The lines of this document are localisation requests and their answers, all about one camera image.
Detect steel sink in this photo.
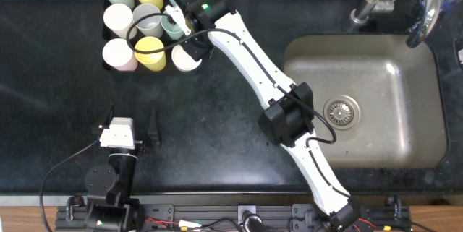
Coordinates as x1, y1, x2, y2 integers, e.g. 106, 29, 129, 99
283, 35, 449, 170

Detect grey cup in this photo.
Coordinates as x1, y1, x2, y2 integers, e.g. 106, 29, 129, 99
132, 3, 164, 39

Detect white cup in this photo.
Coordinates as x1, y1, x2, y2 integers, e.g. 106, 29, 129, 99
103, 3, 137, 40
171, 43, 203, 72

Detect pink cup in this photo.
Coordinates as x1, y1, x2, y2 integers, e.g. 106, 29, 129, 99
102, 38, 138, 72

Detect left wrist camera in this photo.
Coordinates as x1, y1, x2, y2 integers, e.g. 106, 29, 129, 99
98, 116, 143, 150

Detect steel tap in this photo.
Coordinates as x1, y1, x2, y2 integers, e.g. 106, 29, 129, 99
349, 0, 448, 49

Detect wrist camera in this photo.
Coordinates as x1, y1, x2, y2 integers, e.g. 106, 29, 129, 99
98, 116, 143, 150
164, 4, 192, 37

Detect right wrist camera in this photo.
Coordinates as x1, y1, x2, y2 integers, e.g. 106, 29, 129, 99
164, 4, 192, 37

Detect black tray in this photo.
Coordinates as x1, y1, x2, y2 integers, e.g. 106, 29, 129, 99
102, 0, 214, 74

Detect black cable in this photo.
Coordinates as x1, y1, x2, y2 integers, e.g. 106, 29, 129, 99
38, 139, 101, 232
125, 12, 338, 145

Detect mounting rail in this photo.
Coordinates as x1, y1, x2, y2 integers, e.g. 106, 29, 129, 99
56, 194, 413, 232

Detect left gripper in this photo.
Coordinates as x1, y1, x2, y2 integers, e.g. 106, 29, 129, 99
100, 103, 162, 153

